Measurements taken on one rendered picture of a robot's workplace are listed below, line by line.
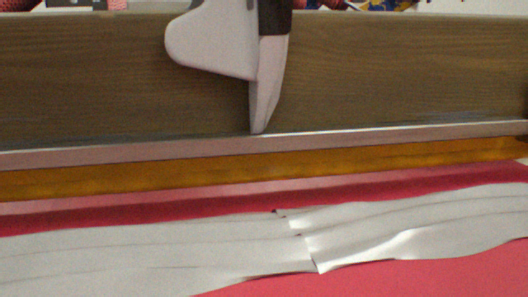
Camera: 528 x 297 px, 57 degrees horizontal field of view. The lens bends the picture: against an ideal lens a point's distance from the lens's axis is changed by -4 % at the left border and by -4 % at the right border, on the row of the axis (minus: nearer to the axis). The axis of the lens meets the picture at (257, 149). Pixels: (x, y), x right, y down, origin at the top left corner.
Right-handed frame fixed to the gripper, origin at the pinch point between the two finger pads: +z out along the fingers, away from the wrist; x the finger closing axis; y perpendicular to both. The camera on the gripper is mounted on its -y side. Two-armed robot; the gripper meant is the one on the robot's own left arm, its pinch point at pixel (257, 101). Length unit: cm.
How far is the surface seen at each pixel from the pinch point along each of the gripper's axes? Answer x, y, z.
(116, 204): 0.4, 8.3, 5.2
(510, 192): 5.9, -13.4, 4.9
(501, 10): -212, -200, -9
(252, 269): 10.2, 3.1, 5.0
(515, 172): 1.3, -18.0, 5.5
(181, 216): 3.1, 5.0, 5.3
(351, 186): 0.9, -5.7, 5.4
